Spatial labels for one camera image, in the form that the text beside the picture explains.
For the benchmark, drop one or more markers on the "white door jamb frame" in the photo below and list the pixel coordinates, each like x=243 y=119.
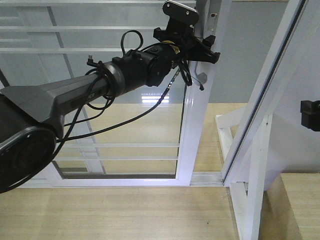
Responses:
x=296 y=29

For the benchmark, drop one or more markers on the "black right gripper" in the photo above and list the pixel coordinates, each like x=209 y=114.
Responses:
x=310 y=114

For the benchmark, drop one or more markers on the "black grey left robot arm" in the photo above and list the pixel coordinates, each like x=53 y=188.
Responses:
x=32 y=118

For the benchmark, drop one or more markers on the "white wooden brace stand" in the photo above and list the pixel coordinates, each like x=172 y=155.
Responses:
x=247 y=183

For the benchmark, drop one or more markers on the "door lock plate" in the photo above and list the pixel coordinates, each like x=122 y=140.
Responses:
x=211 y=21

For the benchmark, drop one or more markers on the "grey metal door handle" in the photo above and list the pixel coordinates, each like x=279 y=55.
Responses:
x=199 y=30

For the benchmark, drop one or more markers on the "aluminium floor door track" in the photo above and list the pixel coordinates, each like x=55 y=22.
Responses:
x=207 y=179

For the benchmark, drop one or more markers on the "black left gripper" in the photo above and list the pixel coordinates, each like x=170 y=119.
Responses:
x=181 y=33

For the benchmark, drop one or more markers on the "light wooden platform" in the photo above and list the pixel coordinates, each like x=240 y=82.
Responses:
x=146 y=213

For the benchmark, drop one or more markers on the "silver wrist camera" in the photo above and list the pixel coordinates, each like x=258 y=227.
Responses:
x=180 y=12

